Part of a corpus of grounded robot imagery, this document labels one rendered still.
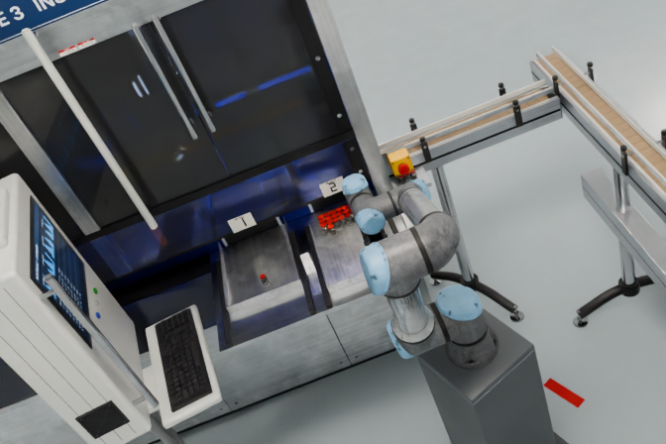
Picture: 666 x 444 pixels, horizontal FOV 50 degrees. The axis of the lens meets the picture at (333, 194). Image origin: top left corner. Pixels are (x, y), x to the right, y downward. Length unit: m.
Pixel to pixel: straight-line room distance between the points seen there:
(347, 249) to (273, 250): 0.29
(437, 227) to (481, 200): 2.14
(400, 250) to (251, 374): 1.58
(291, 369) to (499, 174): 1.56
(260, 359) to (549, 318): 1.23
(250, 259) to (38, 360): 0.83
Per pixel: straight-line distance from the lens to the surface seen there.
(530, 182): 3.82
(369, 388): 3.18
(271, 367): 3.07
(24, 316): 2.03
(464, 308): 1.99
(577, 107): 2.69
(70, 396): 2.25
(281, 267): 2.50
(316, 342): 3.00
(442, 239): 1.63
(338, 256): 2.44
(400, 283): 1.65
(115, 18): 2.14
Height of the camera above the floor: 2.54
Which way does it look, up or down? 38 degrees down
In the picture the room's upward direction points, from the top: 23 degrees counter-clockwise
